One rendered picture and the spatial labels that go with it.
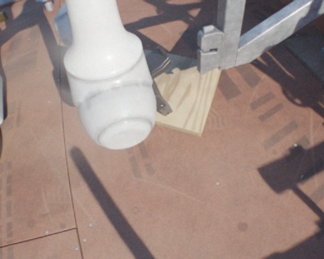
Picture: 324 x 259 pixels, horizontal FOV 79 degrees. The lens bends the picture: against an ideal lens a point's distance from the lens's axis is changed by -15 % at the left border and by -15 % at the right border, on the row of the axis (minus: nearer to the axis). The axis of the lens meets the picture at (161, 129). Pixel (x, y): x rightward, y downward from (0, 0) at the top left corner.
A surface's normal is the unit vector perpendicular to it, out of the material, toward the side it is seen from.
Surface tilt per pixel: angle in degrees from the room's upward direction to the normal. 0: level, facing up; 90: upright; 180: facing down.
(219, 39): 90
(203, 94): 0
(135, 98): 44
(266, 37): 90
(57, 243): 0
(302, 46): 0
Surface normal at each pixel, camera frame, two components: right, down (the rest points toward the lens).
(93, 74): -0.06, 0.06
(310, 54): -0.05, -0.56
